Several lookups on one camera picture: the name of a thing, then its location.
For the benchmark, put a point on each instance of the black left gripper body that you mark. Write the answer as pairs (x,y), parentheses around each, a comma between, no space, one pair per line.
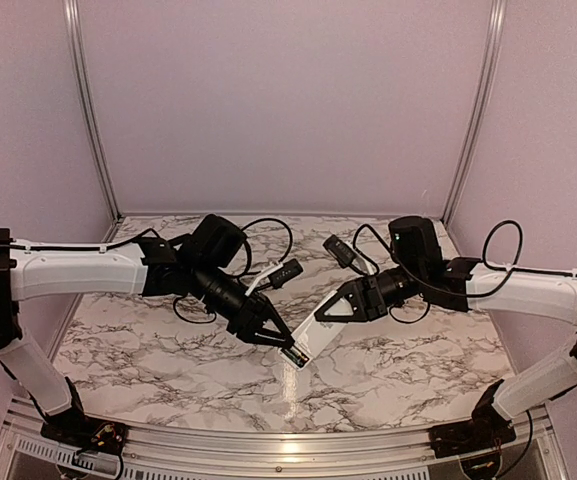
(241,322)

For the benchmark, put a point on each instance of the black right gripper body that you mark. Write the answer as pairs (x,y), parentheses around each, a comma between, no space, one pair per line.
(375,301)

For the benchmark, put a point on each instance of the black AAA battery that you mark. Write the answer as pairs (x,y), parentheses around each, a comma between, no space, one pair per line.
(304,361)

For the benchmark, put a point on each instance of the white remote control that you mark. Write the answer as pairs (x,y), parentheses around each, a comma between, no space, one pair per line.
(312,337)

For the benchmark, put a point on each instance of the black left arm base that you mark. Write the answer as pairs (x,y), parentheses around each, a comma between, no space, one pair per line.
(75,428)

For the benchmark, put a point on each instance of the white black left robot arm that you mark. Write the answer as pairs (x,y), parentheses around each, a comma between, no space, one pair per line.
(146,265)

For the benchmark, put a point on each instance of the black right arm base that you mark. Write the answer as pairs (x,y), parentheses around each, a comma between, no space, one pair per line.
(485,429)

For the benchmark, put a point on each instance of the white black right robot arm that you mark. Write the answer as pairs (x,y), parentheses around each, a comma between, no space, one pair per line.
(468,284)

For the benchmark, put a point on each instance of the aluminium right corner post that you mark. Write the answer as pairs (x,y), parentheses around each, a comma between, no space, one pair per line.
(482,97)

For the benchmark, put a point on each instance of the aluminium corner post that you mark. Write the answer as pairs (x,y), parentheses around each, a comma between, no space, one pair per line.
(482,97)
(77,48)

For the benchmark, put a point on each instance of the aluminium left corner post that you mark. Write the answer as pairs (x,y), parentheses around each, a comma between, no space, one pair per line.
(77,48)

